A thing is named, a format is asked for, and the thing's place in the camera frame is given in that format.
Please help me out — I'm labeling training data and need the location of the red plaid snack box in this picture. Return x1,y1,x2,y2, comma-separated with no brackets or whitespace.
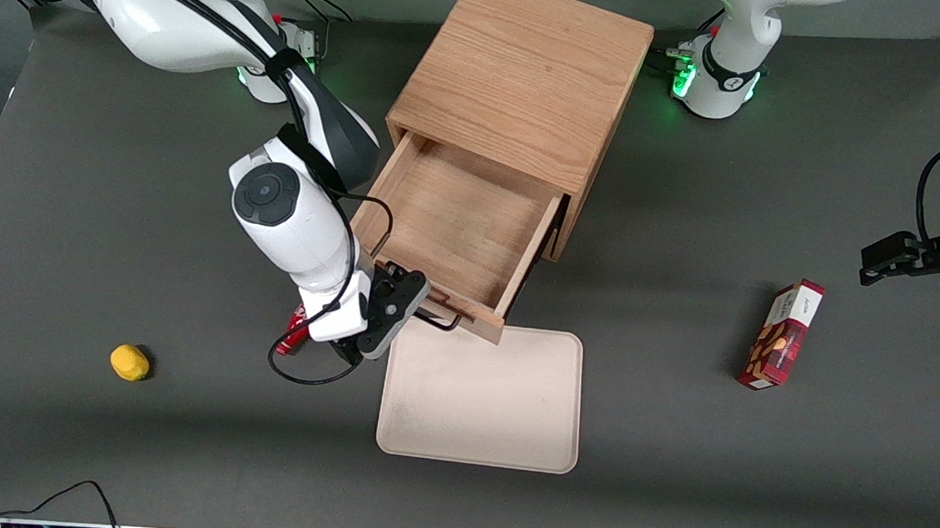
736,274,828,395

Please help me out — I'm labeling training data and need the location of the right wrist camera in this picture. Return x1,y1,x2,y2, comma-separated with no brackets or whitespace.
299,285,374,366

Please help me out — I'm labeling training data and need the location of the black metal drawer handle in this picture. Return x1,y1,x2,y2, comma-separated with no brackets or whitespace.
415,308,464,335

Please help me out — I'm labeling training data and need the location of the oak wooden cabinet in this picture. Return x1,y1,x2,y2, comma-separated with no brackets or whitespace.
378,0,658,269

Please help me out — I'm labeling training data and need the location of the red ketchup bottle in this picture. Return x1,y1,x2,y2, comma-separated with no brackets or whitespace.
274,305,312,359

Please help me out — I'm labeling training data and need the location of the black right arm base cable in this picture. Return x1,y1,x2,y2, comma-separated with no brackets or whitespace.
275,0,356,28

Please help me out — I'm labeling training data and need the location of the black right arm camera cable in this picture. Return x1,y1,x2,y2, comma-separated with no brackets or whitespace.
0,0,410,392

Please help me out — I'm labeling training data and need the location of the yellow lemon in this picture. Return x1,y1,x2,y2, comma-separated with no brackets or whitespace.
108,342,153,384

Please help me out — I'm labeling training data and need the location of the beige rectangular tray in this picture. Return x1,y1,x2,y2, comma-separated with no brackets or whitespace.
373,316,587,477

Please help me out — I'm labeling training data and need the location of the black cable on table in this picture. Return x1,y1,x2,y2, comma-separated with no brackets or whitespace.
0,474,128,528

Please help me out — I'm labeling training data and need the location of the wooden drawer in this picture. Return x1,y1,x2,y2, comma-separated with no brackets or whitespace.
342,125,572,350

